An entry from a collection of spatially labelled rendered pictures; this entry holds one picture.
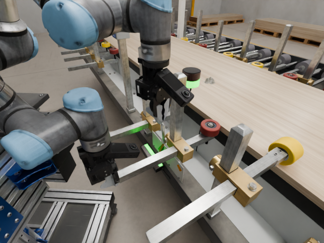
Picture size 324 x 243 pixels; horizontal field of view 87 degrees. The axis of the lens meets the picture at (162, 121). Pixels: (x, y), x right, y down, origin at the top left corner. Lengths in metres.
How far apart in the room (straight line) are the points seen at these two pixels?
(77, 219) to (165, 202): 0.63
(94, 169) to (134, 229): 0.98
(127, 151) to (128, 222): 1.00
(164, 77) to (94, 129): 0.22
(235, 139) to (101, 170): 0.36
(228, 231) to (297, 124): 0.52
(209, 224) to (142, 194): 0.92
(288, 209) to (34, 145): 0.75
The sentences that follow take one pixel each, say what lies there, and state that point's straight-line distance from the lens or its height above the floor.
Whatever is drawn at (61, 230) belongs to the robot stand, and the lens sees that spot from 1.36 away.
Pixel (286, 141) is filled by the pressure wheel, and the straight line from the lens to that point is 0.66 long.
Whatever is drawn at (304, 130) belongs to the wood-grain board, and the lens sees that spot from 0.90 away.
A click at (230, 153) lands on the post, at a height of 1.04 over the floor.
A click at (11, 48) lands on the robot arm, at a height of 1.21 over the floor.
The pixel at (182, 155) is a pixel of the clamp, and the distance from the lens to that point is 0.66.
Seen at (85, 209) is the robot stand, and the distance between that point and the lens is 1.36.
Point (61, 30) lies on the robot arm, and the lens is 0.35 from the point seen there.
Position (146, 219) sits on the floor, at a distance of 1.47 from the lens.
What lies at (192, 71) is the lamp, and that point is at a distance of 0.57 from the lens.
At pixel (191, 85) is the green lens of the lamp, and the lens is 0.57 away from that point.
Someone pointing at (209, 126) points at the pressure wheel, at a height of 0.90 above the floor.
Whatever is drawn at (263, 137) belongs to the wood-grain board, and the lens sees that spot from 0.77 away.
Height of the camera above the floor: 1.36
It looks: 38 degrees down
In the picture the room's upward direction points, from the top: straight up
